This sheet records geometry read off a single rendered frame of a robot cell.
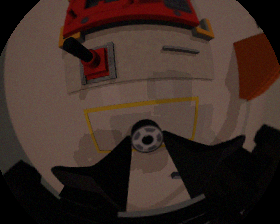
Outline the yellow outline marking on table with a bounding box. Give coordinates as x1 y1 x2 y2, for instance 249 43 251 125
83 96 199 153

